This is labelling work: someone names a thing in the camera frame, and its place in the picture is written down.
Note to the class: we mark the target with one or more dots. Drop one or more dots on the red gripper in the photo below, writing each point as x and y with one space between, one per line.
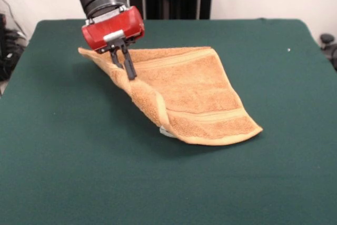
113 28

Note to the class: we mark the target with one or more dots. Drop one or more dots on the tan terry towel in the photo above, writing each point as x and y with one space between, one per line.
197 90

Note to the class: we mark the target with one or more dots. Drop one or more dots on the dark grey stand base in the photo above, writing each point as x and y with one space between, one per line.
10 59
326 38

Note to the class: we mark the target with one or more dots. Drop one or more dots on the dark green table cloth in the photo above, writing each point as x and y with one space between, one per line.
79 169

